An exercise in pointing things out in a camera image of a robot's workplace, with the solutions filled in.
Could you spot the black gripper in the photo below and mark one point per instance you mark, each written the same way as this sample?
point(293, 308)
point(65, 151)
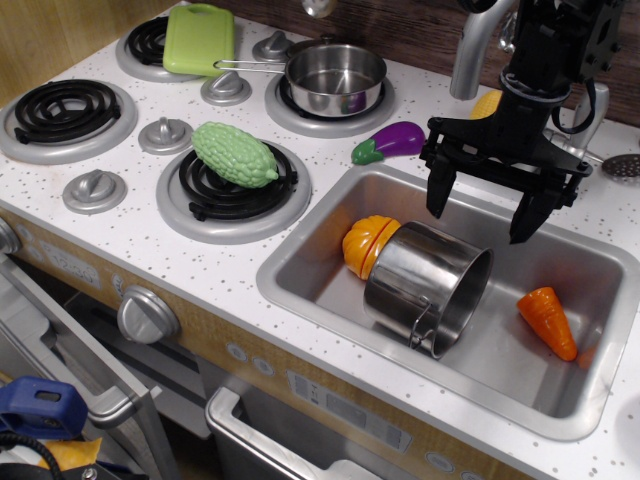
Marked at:
point(508, 148)

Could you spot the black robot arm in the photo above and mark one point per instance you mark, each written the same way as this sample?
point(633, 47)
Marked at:
point(557, 44)

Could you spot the stainless steel pot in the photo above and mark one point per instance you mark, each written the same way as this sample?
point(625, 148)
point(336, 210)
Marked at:
point(425, 285)

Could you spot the stainless steel sink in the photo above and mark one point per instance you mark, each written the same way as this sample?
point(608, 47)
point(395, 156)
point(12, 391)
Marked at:
point(533, 332)

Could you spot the yellow toy corn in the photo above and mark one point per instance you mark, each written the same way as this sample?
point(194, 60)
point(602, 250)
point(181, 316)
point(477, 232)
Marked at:
point(486, 105)

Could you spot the purple toy eggplant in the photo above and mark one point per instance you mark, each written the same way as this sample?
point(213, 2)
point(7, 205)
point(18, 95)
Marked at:
point(398, 139)

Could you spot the silver faucet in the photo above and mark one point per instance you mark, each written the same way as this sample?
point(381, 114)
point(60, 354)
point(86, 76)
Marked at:
point(472, 47)

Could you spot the orange toy carrot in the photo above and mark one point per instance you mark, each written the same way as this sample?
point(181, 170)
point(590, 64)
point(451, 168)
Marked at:
point(543, 312)

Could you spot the orange toy pumpkin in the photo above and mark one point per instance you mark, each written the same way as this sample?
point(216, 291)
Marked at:
point(364, 242)

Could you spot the silver slotted spoon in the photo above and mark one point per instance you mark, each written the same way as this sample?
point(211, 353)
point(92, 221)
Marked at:
point(624, 167)

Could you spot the steel frying pan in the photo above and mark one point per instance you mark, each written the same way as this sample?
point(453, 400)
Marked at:
point(332, 80)

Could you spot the back right stove burner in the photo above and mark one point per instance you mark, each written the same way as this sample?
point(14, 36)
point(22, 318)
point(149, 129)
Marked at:
point(300, 122)

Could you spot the stove burner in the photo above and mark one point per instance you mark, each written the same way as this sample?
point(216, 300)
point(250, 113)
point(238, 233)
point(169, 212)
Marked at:
point(140, 53)
point(199, 204)
point(300, 122)
point(66, 121)

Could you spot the hanging silver utensil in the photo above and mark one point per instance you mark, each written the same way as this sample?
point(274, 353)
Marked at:
point(319, 9)

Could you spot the green toy bitter melon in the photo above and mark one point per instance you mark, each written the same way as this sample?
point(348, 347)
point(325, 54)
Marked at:
point(235, 155)

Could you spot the grey stove knob back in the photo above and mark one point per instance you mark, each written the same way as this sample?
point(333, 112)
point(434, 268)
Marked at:
point(274, 48)

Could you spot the grey stove knob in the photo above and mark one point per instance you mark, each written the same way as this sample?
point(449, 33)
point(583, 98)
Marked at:
point(165, 136)
point(274, 48)
point(94, 192)
point(227, 90)

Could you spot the grey stove knob centre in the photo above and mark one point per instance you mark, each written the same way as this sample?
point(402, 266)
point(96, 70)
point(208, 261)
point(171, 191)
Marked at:
point(227, 90)

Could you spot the front right stove burner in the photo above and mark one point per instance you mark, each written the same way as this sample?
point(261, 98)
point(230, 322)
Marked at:
point(199, 204)

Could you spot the grey stove knob middle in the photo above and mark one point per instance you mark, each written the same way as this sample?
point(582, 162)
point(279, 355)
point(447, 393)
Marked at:
point(165, 136)

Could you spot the green cutting board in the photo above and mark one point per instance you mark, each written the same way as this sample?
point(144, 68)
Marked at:
point(198, 36)

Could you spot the silver oven dial knob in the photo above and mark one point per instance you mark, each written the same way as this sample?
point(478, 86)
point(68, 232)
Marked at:
point(143, 317)

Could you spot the back left stove burner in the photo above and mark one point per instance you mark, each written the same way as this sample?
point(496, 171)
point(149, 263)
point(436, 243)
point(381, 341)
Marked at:
point(140, 53)

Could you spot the grey stove knob front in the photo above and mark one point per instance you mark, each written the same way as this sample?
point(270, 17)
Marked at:
point(94, 192)

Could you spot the front left stove burner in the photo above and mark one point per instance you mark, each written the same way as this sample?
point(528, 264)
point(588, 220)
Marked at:
point(66, 121)

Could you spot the silver left edge knob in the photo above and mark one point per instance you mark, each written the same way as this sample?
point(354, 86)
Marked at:
point(10, 242)

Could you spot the blue clamp tool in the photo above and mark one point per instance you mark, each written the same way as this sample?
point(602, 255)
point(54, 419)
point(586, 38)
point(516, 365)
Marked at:
point(42, 409)

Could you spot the silver faucet lever handle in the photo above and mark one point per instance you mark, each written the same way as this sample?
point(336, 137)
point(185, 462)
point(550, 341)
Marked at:
point(588, 116)

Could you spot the silver dishwasher door handle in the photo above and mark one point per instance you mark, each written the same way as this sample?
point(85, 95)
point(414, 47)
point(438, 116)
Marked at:
point(276, 458)

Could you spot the silver oven door handle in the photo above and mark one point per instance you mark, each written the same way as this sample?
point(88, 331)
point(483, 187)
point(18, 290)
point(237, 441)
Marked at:
point(55, 346)

